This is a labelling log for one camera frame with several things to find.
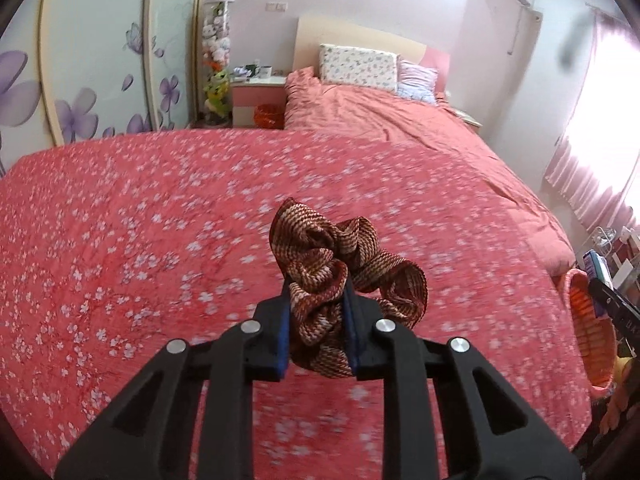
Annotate person right hand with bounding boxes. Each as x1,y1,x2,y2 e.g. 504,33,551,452
599,356,639,436

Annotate small orange bin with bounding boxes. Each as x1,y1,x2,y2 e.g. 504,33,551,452
253,104,285,129

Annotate sliding wardrobe with flowers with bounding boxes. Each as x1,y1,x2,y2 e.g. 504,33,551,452
1,0,198,170

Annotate white mug on nightstand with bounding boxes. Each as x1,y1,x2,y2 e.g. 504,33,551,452
258,65,272,79

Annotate orange plastic laundry basket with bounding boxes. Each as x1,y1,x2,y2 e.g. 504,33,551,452
556,269,617,400

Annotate striped pink pillow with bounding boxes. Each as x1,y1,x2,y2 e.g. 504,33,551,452
396,58,438,105

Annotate blue tissue pack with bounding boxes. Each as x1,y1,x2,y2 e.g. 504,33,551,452
582,249,613,318

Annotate cluttered desk with items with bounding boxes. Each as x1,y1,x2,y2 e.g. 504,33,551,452
582,226,639,307

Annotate pink white left nightstand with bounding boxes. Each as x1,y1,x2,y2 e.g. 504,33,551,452
231,76,286,128

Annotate white wire rack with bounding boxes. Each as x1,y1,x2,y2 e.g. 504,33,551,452
586,226,618,258

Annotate beige pink headboard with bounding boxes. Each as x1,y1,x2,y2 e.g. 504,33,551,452
292,14,450,92

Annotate bed with pink duvet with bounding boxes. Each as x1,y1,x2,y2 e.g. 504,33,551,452
284,67,576,278

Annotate floral white pillow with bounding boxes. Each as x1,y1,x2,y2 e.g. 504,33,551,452
319,44,398,93

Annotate right bedside nightstand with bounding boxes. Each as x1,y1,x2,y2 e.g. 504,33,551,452
451,108,482,134

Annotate hanging plush toy holder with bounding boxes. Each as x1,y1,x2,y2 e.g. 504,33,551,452
202,0,232,127

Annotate brown plaid scrunchie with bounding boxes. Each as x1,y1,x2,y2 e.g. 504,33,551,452
269,198,428,379

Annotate pink window curtains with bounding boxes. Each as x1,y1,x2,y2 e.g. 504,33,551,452
544,11,639,230

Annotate red floral table cloth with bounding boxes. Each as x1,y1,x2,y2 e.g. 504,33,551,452
1,131,591,472

